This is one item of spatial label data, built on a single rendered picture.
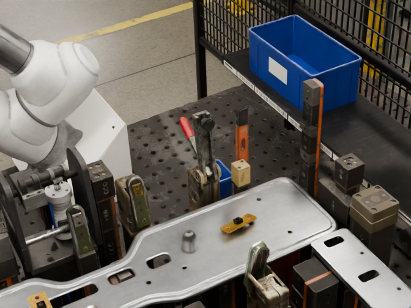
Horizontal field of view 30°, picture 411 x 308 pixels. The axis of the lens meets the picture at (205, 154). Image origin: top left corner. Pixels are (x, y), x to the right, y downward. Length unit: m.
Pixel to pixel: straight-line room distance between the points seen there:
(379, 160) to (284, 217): 0.29
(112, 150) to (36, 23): 2.80
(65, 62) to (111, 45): 2.48
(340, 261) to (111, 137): 0.81
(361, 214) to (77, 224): 0.62
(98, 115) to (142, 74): 2.00
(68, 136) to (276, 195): 0.73
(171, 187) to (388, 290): 0.91
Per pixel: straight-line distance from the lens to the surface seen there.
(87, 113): 2.30
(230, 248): 1.69
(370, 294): 1.61
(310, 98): 1.86
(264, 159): 2.42
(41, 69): 2.07
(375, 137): 1.97
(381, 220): 1.73
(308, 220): 1.76
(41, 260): 1.77
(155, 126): 2.59
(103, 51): 4.51
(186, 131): 1.81
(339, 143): 1.94
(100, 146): 2.19
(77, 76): 2.08
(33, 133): 2.18
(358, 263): 1.67
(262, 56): 2.14
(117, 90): 4.12
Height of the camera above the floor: 2.18
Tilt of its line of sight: 37 degrees down
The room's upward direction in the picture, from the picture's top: 3 degrees counter-clockwise
